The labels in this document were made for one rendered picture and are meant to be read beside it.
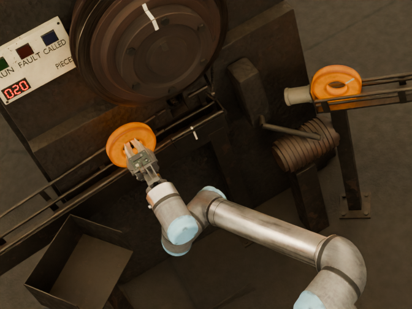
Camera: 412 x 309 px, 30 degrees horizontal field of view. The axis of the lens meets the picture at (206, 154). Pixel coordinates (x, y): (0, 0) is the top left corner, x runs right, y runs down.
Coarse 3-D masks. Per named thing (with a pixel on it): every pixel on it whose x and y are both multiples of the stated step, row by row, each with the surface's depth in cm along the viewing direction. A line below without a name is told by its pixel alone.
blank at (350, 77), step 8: (320, 72) 244; (328, 72) 242; (336, 72) 241; (344, 72) 241; (352, 72) 242; (320, 80) 245; (328, 80) 245; (336, 80) 244; (344, 80) 244; (352, 80) 243; (360, 80) 245; (312, 88) 249; (320, 88) 248; (328, 88) 250; (336, 88) 252; (344, 88) 250; (352, 88) 246; (360, 88) 246; (320, 96) 251; (328, 96) 251; (336, 96) 250
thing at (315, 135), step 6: (264, 120) 260; (264, 126) 259; (270, 126) 259; (276, 126) 259; (288, 132) 259; (294, 132) 259; (300, 132) 258; (306, 132) 257; (312, 138) 257; (318, 138) 256
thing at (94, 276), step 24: (72, 216) 241; (72, 240) 245; (96, 240) 246; (120, 240) 238; (48, 264) 237; (72, 264) 244; (96, 264) 241; (120, 264) 239; (48, 288) 240; (72, 288) 239; (96, 288) 237
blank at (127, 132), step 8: (120, 128) 233; (128, 128) 232; (136, 128) 233; (144, 128) 234; (112, 136) 233; (120, 136) 232; (128, 136) 233; (136, 136) 235; (144, 136) 236; (152, 136) 238; (112, 144) 232; (120, 144) 234; (144, 144) 238; (152, 144) 240; (112, 152) 234; (120, 152) 236; (136, 152) 240; (112, 160) 236; (120, 160) 238
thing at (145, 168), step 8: (144, 152) 227; (128, 160) 226; (136, 160) 226; (144, 160) 226; (152, 160) 232; (136, 168) 225; (144, 168) 224; (152, 168) 224; (136, 176) 232; (144, 176) 225; (152, 176) 226; (152, 184) 222
